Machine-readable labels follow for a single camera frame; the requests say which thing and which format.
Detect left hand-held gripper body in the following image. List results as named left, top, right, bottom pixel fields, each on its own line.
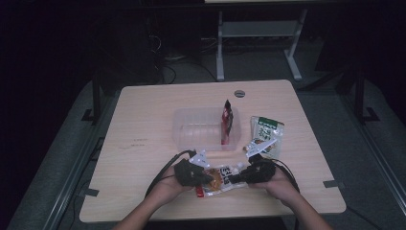
left=173, top=149, right=212, bottom=188

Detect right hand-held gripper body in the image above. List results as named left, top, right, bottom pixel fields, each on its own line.
left=245, top=137, right=279, bottom=185

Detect orange white spout pouch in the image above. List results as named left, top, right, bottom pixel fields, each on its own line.
left=194, top=162, right=254, bottom=198

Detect clear plastic container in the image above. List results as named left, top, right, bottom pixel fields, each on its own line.
left=171, top=106, right=242, bottom=152

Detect red snack packet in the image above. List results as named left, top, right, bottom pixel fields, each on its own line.
left=220, top=99, right=235, bottom=147

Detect person's right hand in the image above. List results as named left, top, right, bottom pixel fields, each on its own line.
left=248, top=167, right=300, bottom=206

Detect person's left hand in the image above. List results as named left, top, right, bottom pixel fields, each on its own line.
left=152, top=166, right=196, bottom=206

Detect green white snack packet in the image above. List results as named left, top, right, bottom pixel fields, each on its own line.
left=242, top=115, right=285, bottom=160

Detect grey tape strip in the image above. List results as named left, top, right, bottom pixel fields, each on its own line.
left=322, top=179, right=347, bottom=190
left=79, top=187, right=101, bottom=198

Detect black metal stand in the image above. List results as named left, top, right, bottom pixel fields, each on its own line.
left=353, top=68, right=381, bottom=125

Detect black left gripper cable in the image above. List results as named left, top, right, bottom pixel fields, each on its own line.
left=145, top=149, right=196, bottom=199

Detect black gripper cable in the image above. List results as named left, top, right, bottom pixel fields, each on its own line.
left=270, top=157, right=302, bottom=194
left=145, top=149, right=196, bottom=199

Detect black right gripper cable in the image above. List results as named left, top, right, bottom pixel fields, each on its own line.
left=270, top=157, right=302, bottom=194

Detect black floor cables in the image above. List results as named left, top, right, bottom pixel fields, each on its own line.
left=149, top=33, right=218, bottom=84

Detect black floor cable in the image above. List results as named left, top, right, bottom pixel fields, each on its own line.
left=346, top=205, right=382, bottom=230

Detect white metal desk frame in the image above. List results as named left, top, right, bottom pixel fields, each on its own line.
left=215, top=9, right=309, bottom=82

